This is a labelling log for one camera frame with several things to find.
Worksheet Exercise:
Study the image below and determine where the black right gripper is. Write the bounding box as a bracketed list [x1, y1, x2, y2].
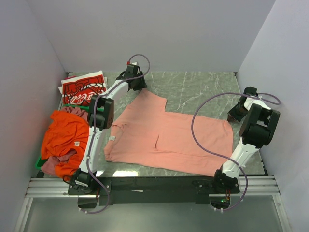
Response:
[226, 104, 248, 123]

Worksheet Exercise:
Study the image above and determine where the pink t-shirt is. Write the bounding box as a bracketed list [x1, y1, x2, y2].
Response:
[104, 90, 233, 176]

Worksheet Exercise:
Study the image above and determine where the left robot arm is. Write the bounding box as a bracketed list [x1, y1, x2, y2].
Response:
[69, 61, 147, 194]

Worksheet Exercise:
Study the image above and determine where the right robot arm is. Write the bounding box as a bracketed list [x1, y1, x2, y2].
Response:
[212, 87, 281, 193]

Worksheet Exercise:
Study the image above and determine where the folded red coca-cola t-shirt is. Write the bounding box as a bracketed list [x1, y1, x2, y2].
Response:
[58, 71, 107, 106]

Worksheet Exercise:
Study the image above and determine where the orange t-shirt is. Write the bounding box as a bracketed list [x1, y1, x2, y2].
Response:
[40, 110, 90, 178]

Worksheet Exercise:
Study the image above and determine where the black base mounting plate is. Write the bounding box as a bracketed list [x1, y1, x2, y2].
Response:
[68, 176, 240, 205]

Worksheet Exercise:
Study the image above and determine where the mauve t-shirt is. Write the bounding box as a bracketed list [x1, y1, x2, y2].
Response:
[40, 106, 89, 175]

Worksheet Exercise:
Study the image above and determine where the green plastic bin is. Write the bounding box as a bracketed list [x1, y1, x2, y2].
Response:
[35, 103, 106, 171]

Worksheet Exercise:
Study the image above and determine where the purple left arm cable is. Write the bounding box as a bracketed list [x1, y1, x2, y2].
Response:
[78, 54, 151, 215]

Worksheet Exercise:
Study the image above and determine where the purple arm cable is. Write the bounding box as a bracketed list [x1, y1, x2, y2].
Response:
[191, 92, 281, 212]
[78, 54, 151, 215]

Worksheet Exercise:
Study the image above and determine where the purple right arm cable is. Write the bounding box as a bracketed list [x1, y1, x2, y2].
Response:
[191, 92, 281, 212]

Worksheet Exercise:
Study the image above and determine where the aluminium rail frame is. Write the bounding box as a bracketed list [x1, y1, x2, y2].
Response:
[14, 176, 292, 232]

